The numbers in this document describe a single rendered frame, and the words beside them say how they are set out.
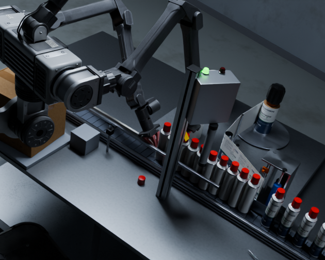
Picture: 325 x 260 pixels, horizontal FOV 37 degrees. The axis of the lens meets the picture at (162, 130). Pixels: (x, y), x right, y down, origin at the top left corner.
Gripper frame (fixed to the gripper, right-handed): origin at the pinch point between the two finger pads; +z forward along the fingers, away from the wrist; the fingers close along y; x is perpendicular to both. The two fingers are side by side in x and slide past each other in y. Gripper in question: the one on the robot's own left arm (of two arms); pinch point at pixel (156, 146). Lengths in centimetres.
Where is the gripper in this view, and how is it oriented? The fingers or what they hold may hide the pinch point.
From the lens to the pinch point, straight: 230.2
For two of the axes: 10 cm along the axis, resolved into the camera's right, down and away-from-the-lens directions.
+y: 5.5, -4.5, 7.0
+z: 3.6, 8.9, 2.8
